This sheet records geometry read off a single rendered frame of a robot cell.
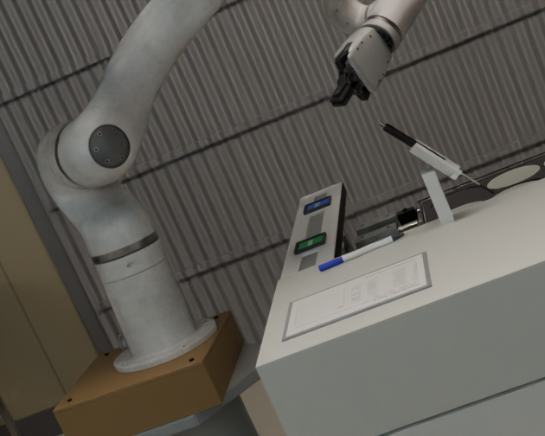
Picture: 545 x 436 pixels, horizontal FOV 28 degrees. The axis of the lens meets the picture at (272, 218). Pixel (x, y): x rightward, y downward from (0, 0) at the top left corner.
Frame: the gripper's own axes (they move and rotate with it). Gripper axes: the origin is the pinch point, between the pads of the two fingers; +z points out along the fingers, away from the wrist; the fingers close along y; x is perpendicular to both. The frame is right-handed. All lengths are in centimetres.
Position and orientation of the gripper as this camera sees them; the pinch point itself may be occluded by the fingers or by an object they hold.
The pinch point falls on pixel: (341, 96)
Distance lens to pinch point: 208.6
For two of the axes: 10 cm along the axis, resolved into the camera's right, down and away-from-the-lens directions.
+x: 6.9, -0.2, -7.2
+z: -4.7, 7.4, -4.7
